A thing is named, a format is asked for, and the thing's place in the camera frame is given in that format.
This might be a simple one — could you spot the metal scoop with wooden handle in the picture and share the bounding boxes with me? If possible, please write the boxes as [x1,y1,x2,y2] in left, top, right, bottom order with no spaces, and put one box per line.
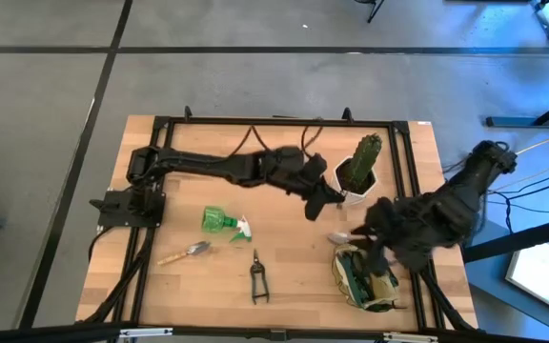
[327,232,366,245]

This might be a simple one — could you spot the green handled garden snips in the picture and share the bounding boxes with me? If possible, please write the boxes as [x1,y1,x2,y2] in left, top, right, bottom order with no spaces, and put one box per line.
[249,248,271,306]

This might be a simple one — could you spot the black metal table frame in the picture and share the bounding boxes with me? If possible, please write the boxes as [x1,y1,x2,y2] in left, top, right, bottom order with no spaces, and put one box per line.
[81,105,480,334]

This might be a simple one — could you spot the pointed trowel with wooden handle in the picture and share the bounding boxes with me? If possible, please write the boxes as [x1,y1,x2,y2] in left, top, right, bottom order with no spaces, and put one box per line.
[156,240,212,267]

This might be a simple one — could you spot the white hexagonal plant pot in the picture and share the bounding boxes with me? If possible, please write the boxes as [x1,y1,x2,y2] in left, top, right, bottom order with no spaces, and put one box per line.
[330,155,379,209]

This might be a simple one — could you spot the black rig crossbar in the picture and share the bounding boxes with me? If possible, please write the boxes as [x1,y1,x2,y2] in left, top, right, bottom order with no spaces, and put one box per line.
[0,321,549,343]

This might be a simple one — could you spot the silver metal bracket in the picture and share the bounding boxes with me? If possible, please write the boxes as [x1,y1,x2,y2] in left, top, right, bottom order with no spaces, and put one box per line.
[117,327,174,340]
[382,332,440,343]

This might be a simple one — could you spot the white floor panel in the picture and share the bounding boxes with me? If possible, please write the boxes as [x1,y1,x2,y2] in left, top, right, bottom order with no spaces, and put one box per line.
[504,241,549,312]

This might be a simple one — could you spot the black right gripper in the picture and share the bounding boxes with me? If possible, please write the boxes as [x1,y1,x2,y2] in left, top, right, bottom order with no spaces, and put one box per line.
[350,195,436,277]

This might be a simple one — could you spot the tan green gardening bag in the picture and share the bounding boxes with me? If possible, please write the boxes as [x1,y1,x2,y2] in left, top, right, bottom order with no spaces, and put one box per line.
[331,242,402,314]

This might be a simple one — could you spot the green cactus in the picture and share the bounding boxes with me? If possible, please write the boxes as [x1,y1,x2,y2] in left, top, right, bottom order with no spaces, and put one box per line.
[348,131,384,192]

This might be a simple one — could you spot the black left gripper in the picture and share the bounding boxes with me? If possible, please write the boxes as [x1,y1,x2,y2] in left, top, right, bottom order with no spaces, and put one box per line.
[264,146,346,223]

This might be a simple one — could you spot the dark diagonal metal beam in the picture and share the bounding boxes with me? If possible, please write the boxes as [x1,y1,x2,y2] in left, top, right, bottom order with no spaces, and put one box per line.
[461,214,549,264]

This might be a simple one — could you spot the black stand leg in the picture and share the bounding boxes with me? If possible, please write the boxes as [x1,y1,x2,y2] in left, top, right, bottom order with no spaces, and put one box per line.
[354,0,386,24]

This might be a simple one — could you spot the green plastic spray bottle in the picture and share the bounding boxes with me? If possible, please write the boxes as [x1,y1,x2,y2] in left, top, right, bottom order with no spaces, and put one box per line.
[201,205,254,244]

